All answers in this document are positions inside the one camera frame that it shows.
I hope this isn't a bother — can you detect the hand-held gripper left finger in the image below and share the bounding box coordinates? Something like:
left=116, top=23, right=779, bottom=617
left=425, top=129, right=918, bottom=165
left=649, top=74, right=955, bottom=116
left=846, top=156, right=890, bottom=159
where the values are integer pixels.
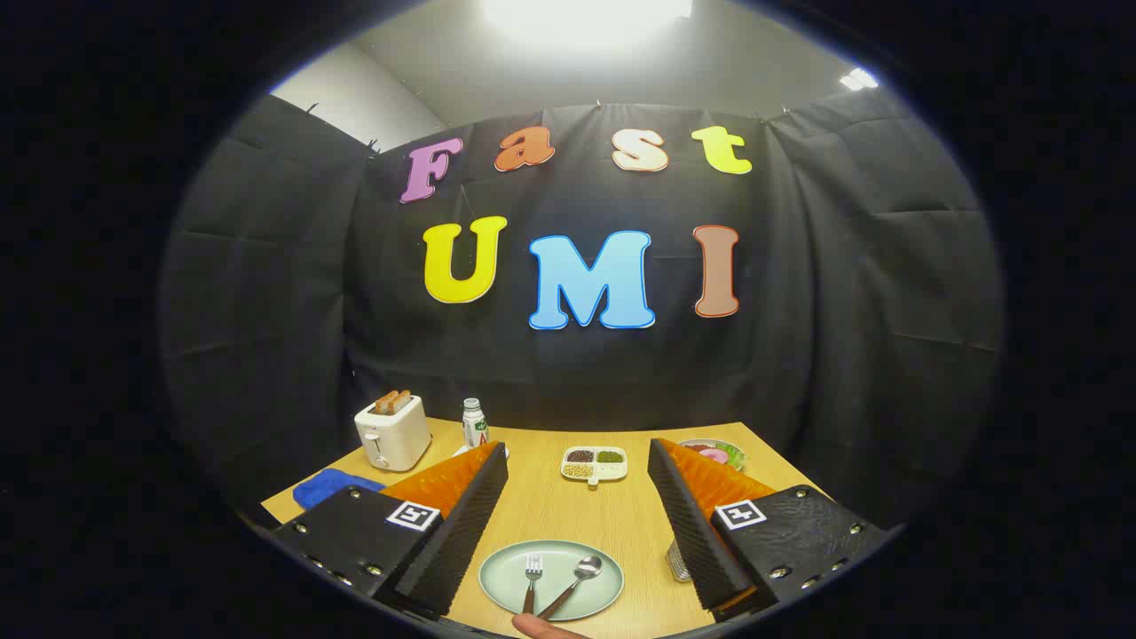
left=271, top=441, right=510, bottom=620

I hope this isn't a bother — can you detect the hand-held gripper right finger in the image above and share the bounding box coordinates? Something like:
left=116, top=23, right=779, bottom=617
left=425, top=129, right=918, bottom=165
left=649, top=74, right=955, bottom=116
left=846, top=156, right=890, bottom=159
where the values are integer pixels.
left=647, top=438, right=888, bottom=622

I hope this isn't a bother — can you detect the wooden-handled metal fork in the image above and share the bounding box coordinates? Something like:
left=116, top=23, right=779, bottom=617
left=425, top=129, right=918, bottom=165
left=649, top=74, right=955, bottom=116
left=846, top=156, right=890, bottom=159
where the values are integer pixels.
left=520, top=554, right=544, bottom=615

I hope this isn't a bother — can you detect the wooden-handled metal spoon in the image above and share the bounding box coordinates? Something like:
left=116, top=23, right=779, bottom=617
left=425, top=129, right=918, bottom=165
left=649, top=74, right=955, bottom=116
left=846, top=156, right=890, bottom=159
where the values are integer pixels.
left=537, top=556, right=604, bottom=620

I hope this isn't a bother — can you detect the pale green plate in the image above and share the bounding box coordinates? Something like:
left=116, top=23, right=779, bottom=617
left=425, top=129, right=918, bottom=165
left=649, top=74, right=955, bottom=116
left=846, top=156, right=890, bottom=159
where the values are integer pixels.
left=478, top=540, right=625, bottom=622

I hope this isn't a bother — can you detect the plate of toy food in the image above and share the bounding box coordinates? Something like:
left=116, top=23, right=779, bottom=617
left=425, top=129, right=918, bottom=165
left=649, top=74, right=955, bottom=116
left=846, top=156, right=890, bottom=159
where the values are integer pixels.
left=677, top=438, right=747, bottom=472

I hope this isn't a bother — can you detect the small white drink bottle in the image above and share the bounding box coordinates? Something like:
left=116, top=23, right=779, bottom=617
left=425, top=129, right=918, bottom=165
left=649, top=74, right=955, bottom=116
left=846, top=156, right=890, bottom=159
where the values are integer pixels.
left=461, top=398, right=490, bottom=449

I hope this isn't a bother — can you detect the white toaster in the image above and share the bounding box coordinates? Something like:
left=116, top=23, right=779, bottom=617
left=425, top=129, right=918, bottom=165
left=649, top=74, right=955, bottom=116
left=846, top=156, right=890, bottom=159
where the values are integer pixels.
left=354, top=395, right=433, bottom=473

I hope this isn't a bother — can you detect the white divided bean tray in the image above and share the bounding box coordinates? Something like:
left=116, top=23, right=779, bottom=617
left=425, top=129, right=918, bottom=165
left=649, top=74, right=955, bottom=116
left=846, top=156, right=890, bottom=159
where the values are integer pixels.
left=560, top=446, right=628, bottom=487

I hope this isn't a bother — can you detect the blue folded cloth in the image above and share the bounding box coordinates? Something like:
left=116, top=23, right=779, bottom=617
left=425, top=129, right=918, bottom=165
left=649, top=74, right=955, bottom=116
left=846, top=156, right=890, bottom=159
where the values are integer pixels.
left=292, top=468, right=387, bottom=510

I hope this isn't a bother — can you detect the large ceiling light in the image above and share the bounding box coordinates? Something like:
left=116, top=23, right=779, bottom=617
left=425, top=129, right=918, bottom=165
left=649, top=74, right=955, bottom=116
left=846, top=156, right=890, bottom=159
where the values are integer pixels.
left=479, top=0, right=695, bottom=47

